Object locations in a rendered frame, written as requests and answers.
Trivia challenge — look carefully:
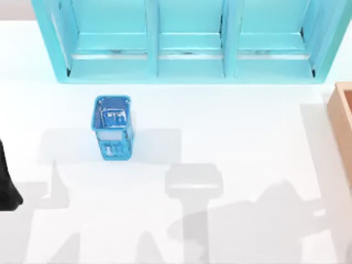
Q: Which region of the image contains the blue mesh basket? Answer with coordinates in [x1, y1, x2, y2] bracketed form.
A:
[91, 95, 136, 162]

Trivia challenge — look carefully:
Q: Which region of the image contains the light blue rack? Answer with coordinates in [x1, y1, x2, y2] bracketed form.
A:
[30, 0, 352, 85]

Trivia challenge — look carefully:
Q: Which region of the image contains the salmon-coloured shallow box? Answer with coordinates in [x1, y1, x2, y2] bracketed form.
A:
[327, 81, 352, 182]

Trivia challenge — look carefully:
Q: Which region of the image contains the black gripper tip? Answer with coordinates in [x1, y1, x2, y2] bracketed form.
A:
[0, 140, 24, 212]

